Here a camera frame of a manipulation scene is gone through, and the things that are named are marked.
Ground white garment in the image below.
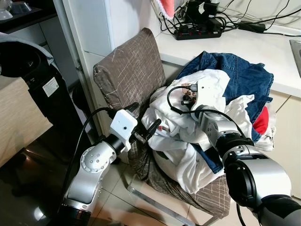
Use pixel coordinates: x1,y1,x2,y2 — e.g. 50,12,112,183
141,70,257,194

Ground black washing machine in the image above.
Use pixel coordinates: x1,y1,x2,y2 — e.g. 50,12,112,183
0,33,85,146

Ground brown fabric chair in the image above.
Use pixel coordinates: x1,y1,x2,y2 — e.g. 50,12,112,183
93,27,231,226

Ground blue denim jeans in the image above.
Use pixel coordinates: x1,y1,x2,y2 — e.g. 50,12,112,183
176,51,275,174

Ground black power strip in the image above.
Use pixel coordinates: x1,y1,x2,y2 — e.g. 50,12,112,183
175,26,224,40

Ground red garment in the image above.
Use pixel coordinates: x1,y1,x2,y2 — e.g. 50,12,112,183
253,106,269,137

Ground pale printed garment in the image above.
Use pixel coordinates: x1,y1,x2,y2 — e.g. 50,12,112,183
254,111,279,152

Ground black charger plug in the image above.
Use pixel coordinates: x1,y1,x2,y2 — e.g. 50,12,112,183
198,1,220,20

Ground black power adapter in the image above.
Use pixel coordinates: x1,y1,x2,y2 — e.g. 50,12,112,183
238,21,266,33

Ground pink cloth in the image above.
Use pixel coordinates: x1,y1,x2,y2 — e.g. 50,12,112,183
150,0,175,20

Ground white counter cabinet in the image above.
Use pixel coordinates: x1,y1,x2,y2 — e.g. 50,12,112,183
263,92,301,198

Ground steel sink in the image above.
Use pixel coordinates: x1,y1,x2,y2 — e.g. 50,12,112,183
289,39,301,71

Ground grey cup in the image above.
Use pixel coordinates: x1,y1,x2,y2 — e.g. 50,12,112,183
12,2,32,15

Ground white bowl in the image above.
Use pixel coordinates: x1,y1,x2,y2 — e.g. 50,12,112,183
0,9,12,21

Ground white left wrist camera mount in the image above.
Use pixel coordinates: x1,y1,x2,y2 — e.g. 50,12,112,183
110,109,139,153

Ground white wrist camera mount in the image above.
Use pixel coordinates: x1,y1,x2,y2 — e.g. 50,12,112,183
195,78,227,108
110,109,139,153

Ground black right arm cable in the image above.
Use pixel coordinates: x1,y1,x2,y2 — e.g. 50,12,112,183
167,84,247,139

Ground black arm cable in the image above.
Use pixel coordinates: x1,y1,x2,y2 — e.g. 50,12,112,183
167,84,247,139
59,107,116,208

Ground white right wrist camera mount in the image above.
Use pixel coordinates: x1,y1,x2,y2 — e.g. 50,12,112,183
195,78,227,108

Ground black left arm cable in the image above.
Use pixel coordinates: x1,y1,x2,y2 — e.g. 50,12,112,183
59,107,116,208

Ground white sliding door frame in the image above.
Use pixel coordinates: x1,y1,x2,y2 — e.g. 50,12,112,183
53,0,113,137

